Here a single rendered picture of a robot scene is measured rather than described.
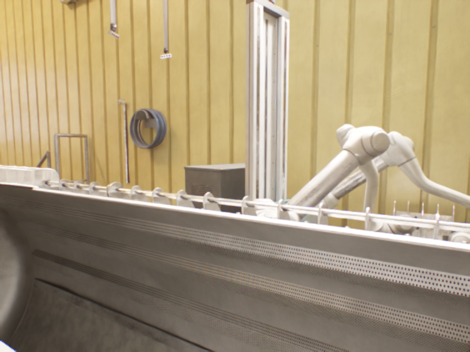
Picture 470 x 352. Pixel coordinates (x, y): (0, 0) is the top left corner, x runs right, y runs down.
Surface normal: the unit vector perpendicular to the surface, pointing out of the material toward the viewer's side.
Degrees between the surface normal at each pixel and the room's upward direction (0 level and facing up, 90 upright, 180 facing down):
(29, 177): 90
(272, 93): 90
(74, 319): 72
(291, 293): 62
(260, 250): 82
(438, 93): 90
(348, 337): 105
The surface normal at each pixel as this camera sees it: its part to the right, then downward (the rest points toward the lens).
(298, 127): -0.52, 0.08
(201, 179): -0.69, 0.07
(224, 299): -0.50, 0.34
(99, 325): -0.50, -0.19
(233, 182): 0.73, 0.07
